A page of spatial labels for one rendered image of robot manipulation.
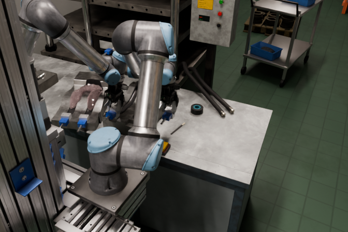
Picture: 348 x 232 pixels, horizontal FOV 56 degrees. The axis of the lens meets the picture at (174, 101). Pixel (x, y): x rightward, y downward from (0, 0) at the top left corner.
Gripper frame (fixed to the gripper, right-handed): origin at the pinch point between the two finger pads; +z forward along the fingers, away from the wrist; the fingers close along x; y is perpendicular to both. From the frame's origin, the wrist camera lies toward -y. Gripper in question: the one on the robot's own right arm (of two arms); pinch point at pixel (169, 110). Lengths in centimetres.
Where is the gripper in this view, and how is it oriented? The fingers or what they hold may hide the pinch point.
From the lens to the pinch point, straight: 184.9
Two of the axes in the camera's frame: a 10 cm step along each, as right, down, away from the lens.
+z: -0.3, 8.4, 5.5
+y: -3.9, 4.9, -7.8
